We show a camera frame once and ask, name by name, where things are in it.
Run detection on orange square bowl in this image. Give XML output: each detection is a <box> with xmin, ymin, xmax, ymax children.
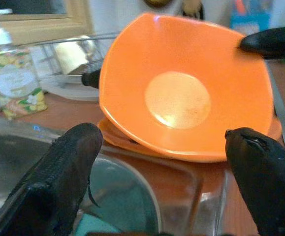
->
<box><xmin>98</xmin><ymin>12</ymin><xmax>277</xmax><ymax>164</ymax></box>

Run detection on floral soap pump bottle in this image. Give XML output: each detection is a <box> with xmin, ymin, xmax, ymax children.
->
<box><xmin>0</xmin><ymin>8</ymin><xmax>48</xmax><ymax>120</ymax></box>

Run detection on cream mug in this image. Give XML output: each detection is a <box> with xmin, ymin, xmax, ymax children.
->
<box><xmin>53</xmin><ymin>40</ymin><xmax>96</xmax><ymax>75</ymax></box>

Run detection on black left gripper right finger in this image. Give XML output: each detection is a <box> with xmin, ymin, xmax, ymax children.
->
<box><xmin>224</xmin><ymin>126</ymin><xmax>285</xmax><ymax>236</ymax></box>

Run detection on orange plate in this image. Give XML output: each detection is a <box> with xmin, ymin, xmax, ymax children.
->
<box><xmin>97</xmin><ymin>117</ymin><xmax>283</xmax><ymax>158</ymax></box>

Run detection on black round cap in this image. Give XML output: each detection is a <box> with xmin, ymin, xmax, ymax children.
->
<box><xmin>81</xmin><ymin>69</ymin><xmax>101</xmax><ymax>88</ymax></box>

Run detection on white wire dish rack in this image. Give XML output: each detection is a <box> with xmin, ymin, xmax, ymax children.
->
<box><xmin>16</xmin><ymin>31</ymin><xmax>124</xmax><ymax>85</ymax></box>

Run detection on beige window frame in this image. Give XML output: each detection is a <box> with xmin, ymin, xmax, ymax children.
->
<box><xmin>0</xmin><ymin>0</ymin><xmax>94</xmax><ymax>47</ymax></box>

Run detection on grey drain tray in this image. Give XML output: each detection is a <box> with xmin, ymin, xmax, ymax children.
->
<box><xmin>39</xmin><ymin>73</ymin><xmax>101</xmax><ymax>102</ymax></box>

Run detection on stainless steel double sink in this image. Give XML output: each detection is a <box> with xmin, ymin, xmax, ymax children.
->
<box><xmin>0</xmin><ymin>115</ymin><xmax>227</xmax><ymax>236</ymax></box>

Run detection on teal round plate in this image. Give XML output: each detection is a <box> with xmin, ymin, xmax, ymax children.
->
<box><xmin>75</xmin><ymin>156</ymin><xmax>161</xmax><ymax>236</ymax></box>

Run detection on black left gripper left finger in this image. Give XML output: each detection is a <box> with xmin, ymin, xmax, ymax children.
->
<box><xmin>0</xmin><ymin>122</ymin><xmax>104</xmax><ymax>236</ymax></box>

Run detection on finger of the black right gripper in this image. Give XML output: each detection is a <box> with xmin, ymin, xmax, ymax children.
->
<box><xmin>239</xmin><ymin>25</ymin><xmax>285</xmax><ymax>60</ymax></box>

